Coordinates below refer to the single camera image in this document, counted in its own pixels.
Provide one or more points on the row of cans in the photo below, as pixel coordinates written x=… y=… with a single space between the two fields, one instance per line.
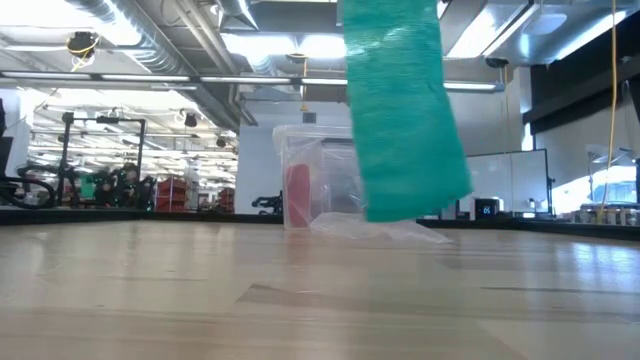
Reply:
x=607 y=216

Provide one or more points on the black device digital display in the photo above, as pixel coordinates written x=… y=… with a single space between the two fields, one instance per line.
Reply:
x=487 y=210

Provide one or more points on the white whiteboard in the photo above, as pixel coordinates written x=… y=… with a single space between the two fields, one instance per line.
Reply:
x=510 y=180

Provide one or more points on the distant black rig frame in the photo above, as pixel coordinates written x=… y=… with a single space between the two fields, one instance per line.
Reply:
x=67 y=150

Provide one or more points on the red shelf rack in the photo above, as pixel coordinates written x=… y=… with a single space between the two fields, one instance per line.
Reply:
x=170 y=195
x=226 y=200

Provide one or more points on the black security camera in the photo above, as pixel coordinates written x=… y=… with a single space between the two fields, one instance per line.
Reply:
x=496 y=63

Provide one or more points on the green elastic bandage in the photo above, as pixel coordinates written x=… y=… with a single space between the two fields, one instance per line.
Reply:
x=405 y=125

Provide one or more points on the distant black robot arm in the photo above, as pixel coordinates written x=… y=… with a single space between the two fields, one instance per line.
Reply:
x=267 y=204

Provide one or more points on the clear plastic zip bag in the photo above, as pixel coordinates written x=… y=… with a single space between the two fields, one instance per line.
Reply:
x=350 y=229

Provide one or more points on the clear plastic storage box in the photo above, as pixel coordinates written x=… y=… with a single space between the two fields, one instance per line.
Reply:
x=325 y=175

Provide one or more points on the black metal table frame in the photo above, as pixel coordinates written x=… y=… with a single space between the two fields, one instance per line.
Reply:
x=150 y=216

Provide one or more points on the red flat pack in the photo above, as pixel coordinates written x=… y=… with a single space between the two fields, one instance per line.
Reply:
x=298 y=195

